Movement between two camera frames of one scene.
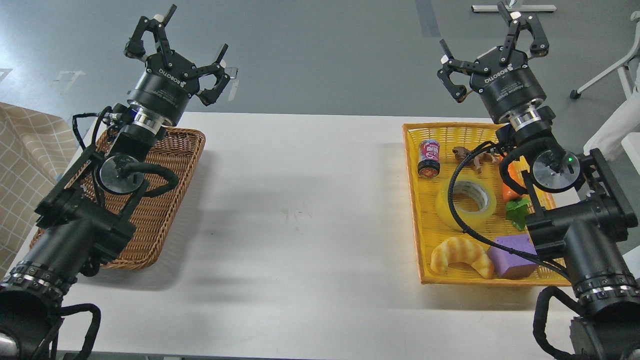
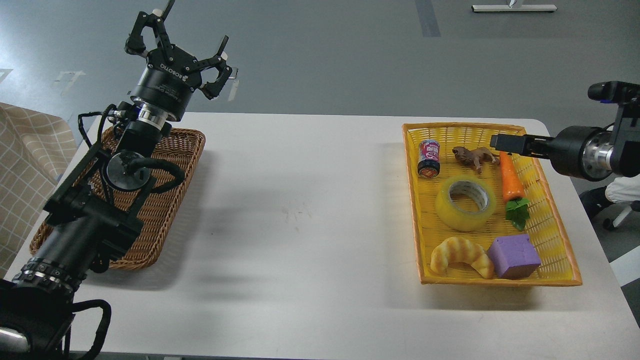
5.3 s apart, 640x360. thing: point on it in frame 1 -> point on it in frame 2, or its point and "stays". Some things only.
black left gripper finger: x=135 y=48 stays
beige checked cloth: x=35 y=145 stays
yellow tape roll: x=465 y=220 stays
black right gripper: x=508 y=85 -> x=583 y=151
